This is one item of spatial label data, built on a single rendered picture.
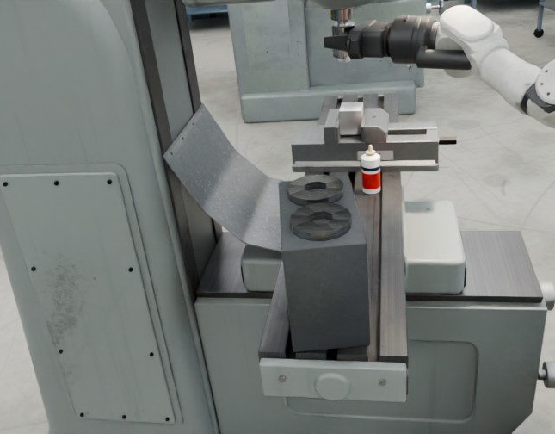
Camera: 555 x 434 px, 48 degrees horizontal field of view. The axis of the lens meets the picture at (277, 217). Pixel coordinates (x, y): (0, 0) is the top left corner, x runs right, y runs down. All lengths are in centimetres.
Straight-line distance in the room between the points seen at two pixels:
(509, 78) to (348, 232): 40
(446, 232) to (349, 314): 58
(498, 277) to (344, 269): 66
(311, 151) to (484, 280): 50
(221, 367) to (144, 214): 48
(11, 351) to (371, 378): 194
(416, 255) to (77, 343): 83
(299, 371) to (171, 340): 59
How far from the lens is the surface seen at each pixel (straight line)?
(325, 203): 93
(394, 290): 108
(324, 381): 97
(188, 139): 141
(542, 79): 104
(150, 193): 130
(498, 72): 112
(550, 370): 156
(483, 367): 153
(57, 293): 152
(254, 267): 139
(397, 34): 122
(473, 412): 164
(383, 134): 146
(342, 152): 148
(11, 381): 256
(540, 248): 293
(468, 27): 117
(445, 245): 141
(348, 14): 127
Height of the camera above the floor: 155
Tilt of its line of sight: 29 degrees down
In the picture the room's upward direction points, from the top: 6 degrees counter-clockwise
